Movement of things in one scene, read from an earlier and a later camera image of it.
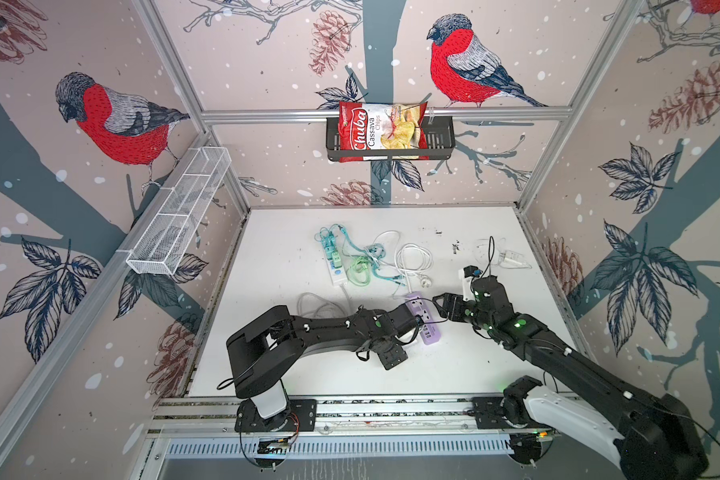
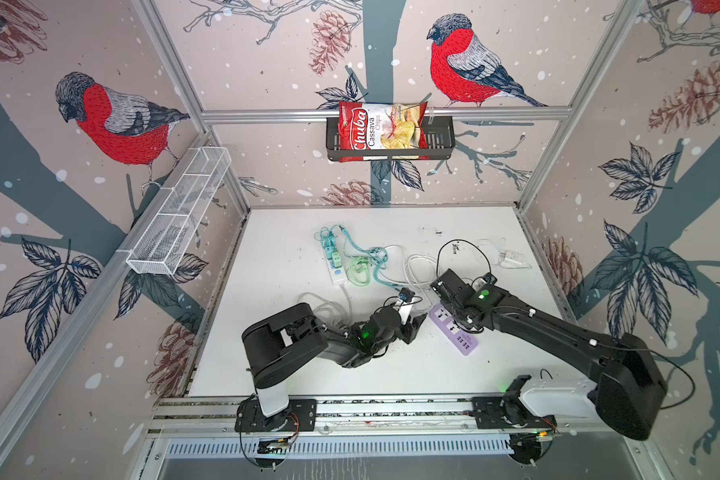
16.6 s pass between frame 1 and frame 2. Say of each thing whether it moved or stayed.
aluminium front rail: stayed
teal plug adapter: stayed
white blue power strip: stayed
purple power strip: moved
